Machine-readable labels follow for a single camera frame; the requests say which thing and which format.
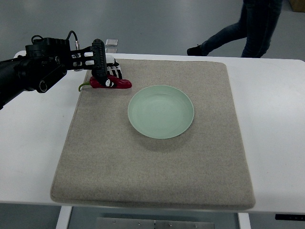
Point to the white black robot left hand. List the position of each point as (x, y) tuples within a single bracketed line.
[(112, 71)]

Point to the red pepper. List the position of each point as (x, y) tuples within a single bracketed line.
[(111, 82)]

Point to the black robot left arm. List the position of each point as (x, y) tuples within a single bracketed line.
[(47, 61)]

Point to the light green plate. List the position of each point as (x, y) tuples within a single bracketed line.
[(160, 112)]

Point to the beige felt mat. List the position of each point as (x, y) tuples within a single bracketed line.
[(170, 141)]

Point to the white table leg left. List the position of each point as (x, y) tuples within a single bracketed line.
[(64, 217)]

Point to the white table leg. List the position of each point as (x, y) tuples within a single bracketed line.
[(64, 217), (244, 221)]

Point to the walking person in jeans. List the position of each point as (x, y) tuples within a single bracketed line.
[(257, 24)]

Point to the cardboard box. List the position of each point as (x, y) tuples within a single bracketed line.
[(297, 5)]

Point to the white table leg right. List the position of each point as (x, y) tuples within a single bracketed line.
[(244, 221)]

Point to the black table control panel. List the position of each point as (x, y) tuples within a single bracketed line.
[(290, 217)]

